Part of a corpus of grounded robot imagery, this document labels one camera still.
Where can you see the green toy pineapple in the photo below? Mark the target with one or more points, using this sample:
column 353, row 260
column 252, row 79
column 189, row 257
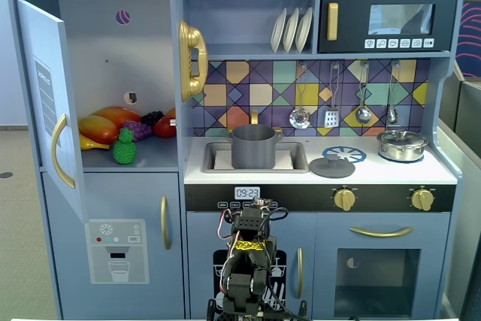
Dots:
column 124, row 150

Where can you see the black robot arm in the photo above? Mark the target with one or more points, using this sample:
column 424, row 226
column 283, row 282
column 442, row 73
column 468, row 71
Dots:
column 248, row 223

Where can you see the blue cabinet door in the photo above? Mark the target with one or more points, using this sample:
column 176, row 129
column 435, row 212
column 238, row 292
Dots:
column 37, row 35

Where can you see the gray plastic pot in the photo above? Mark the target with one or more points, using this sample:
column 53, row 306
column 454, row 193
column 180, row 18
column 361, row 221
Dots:
column 251, row 155

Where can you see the gold toy faucet spout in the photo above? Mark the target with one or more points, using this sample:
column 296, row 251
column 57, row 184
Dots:
column 255, row 116

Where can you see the gray toy sink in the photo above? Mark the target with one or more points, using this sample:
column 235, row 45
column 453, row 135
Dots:
column 210, row 159

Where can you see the gold faucet knob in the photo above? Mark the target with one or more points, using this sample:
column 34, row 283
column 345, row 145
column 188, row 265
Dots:
column 278, row 131

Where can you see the metal skimmer spoon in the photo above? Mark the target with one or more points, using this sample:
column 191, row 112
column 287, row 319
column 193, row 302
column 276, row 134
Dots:
column 299, row 118

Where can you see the orange toy fruit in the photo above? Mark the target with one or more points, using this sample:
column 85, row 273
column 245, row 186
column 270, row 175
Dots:
column 171, row 113

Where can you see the red toy tomato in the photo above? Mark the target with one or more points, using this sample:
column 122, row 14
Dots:
column 164, row 128

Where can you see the dark toy grapes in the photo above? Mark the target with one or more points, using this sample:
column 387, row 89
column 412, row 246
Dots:
column 152, row 118

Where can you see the metal slotted spatula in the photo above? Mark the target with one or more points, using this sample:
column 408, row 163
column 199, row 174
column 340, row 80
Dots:
column 331, row 119

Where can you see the gray pot lid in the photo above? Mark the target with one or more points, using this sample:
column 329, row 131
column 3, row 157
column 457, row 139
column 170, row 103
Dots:
column 330, row 170

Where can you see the purple toy grapes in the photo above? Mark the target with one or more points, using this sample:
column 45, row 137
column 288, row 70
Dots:
column 141, row 130

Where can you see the blue dishwasher door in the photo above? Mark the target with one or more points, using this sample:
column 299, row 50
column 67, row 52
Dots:
column 199, row 234

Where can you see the gold toy telephone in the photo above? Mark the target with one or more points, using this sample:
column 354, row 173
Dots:
column 191, row 39

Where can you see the white toy plate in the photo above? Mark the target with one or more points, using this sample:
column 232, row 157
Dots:
column 277, row 31
column 303, row 29
column 290, row 31

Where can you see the gold stove knob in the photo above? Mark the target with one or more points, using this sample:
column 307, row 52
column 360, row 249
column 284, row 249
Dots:
column 422, row 200
column 345, row 200

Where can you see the blue stove burner disc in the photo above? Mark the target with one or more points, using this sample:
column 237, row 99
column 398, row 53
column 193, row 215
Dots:
column 362, row 155
column 387, row 159

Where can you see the large red orange mango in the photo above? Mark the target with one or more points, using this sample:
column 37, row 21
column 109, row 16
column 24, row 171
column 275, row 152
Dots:
column 120, row 114

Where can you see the blue freezer door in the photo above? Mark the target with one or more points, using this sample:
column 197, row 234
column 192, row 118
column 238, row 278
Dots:
column 131, row 200

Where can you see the metal ladle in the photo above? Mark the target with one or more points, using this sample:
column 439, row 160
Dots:
column 363, row 115

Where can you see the blue toy kitchen unit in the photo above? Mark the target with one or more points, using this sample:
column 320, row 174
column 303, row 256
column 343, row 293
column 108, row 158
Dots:
column 376, row 176

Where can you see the small red yellow mango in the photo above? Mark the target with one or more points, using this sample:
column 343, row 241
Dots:
column 97, row 129

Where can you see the yellow toy banana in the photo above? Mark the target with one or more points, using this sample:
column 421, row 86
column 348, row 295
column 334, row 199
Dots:
column 94, row 145

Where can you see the small metal spoon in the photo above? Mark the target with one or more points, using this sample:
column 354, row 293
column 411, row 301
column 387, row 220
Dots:
column 392, row 115

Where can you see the stainless steel pot lid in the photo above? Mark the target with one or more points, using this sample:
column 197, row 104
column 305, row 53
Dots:
column 402, row 137

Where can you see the blue oven door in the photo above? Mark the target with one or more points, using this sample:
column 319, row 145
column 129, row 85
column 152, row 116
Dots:
column 327, row 279

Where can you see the black microwave door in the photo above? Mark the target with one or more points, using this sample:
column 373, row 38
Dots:
column 353, row 20

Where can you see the gray partition panel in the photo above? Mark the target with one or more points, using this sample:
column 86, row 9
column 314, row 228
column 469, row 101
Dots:
column 466, row 155

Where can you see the black floor disc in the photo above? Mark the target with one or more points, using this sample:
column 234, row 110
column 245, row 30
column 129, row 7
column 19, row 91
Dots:
column 5, row 175

